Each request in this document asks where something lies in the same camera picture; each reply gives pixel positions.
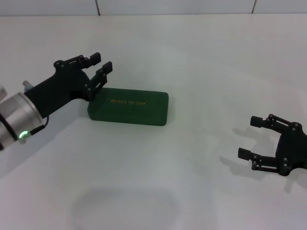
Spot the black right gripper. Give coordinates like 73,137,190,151
237,114,307,178

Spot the green glasses case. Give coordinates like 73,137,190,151
87,86,169,127

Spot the left gripper dark cable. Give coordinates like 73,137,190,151
24,115,50,145

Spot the left silver connector plug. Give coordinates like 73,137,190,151
22,80,34,93

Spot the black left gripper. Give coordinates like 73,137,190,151
25,51,114,118

